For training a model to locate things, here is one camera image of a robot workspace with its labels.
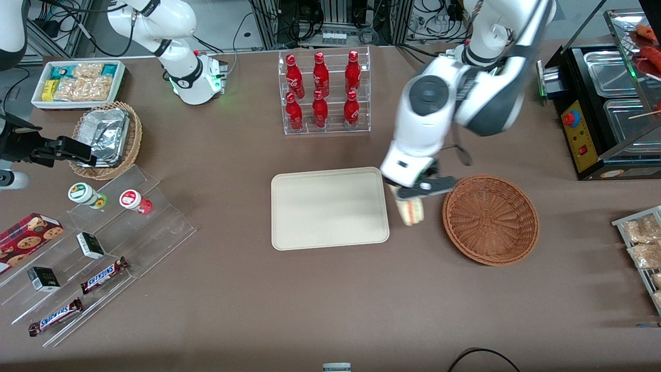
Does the small black box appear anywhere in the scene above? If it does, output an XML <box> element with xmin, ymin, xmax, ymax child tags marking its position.
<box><xmin>76</xmin><ymin>232</ymin><xmax>106</xmax><ymax>260</ymax></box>
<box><xmin>27</xmin><ymin>267</ymin><xmax>61</xmax><ymax>293</ymax></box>

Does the aluminium frame with cables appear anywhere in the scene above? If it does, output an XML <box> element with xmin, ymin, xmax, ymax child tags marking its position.
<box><xmin>248</xmin><ymin>0</ymin><xmax>468</xmax><ymax>50</ymax></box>

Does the small clear cracker pack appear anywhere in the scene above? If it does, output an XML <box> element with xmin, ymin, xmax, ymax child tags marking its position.
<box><xmin>72</xmin><ymin>63</ymin><xmax>104</xmax><ymax>79</ymax></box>

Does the clear acrylic stepped stand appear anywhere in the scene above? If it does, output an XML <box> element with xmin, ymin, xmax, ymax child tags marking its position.
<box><xmin>0</xmin><ymin>165</ymin><xmax>197</xmax><ymax>348</ymax></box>

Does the grey metal snack rack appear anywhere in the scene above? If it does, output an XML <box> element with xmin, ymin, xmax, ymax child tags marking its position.
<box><xmin>612</xmin><ymin>206</ymin><xmax>661</xmax><ymax>316</ymax></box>

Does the white jar red label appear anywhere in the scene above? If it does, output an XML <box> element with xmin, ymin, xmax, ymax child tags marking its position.
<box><xmin>119</xmin><ymin>190</ymin><xmax>153</xmax><ymax>215</ymax></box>

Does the red cola bottle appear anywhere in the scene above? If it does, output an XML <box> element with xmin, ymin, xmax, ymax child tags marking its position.
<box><xmin>286</xmin><ymin>92</ymin><xmax>304</xmax><ymax>131</ymax></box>
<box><xmin>343</xmin><ymin>90</ymin><xmax>360</xmax><ymax>129</ymax></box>
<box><xmin>313</xmin><ymin>52</ymin><xmax>330</xmax><ymax>98</ymax></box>
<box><xmin>345</xmin><ymin>51</ymin><xmax>361</xmax><ymax>94</ymax></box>
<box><xmin>286</xmin><ymin>54</ymin><xmax>305</xmax><ymax>99</ymax></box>
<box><xmin>312</xmin><ymin>90</ymin><xmax>328</xmax><ymax>128</ymax></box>

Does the large clear cracker pack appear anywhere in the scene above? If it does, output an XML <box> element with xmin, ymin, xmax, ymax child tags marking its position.
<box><xmin>54</xmin><ymin>76</ymin><xmax>113</xmax><ymax>102</ymax></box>

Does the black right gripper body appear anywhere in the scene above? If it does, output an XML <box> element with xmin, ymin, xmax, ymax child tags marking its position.
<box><xmin>0</xmin><ymin>115</ymin><xmax>61</xmax><ymax>167</ymax></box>

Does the tan wicker basket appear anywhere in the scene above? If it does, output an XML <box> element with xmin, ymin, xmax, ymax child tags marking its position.
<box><xmin>69</xmin><ymin>101</ymin><xmax>143</xmax><ymax>181</ymax></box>

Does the brown round wicker basket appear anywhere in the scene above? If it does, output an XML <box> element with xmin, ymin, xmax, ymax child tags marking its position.
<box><xmin>443</xmin><ymin>175</ymin><xmax>540</xmax><ymax>266</ymax></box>

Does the black floor cable loop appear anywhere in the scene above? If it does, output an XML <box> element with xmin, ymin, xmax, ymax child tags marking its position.
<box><xmin>447</xmin><ymin>348</ymin><xmax>522</xmax><ymax>372</ymax></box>

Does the black cable at base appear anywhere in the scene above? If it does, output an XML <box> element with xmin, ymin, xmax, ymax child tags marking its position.
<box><xmin>226</xmin><ymin>10</ymin><xmax>257</xmax><ymax>78</ymax></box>

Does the steel warmer pan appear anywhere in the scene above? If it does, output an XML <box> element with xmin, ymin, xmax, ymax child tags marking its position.
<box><xmin>584</xmin><ymin>51</ymin><xmax>642</xmax><ymax>99</ymax></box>
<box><xmin>603</xmin><ymin>98</ymin><xmax>661</xmax><ymax>156</ymax></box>

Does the white jar green label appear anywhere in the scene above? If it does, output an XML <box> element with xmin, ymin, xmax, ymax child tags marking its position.
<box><xmin>68</xmin><ymin>182</ymin><xmax>108</xmax><ymax>210</ymax></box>

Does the brown Snickers bar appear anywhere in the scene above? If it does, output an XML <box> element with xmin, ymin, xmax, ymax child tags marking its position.
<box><xmin>28</xmin><ymin>298</ymin><xmax>84</xmax><ymax>337</ymax></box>
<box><xmin>80</xmin><ymin>257</ymin><xmax>130</xmax><ymax>295</ymax></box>

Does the black food warmer yellow panel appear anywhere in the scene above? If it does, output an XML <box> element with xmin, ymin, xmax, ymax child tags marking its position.
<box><xmin>560</xmin><ymin>8</ymin><xmax>661</xmax><ymax>181</ymax></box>

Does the white rectangular snack bin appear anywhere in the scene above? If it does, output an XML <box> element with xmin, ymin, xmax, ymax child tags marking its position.
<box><xmin>31</xmin><ymin>60</ymin><xmax>127</xmax><ymax>111</ymax></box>

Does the red cookie box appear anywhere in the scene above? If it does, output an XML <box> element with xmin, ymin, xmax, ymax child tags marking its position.
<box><xmin>0</xmin><ymin>213</ymin><xmax>64</xmax><ymax>275</ymax></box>

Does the beige plastic tray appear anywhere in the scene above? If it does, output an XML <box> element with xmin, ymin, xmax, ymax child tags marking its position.
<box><xmin>271</xmin><ymin>166</ymin><xmax>390</xmax><ymax>251</ymax></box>

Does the triangle sandwich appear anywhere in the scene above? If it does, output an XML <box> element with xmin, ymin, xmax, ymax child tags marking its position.
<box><xmin>394</xmin><ymin>198</ymin><xmax>426</xmax><ymax>227</ymax></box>

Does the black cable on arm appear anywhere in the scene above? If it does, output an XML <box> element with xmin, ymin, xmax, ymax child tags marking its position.
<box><xmin>31</xmin><ymin>0</ymin><xmax>137</xmax><ymax>58</ymax></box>

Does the clear acrylic bottle rack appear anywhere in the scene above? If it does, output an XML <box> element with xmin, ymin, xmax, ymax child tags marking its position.
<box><xmin>278</xmin><ymin>46</ymin><xmax>371</xmax><ymax>136</ymax></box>

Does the silver foil container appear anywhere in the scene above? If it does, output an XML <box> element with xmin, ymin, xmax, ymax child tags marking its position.
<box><xmin>76</xmin><ymin>107</ymin><xmax>130</xmax><ymax>167</ymax></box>

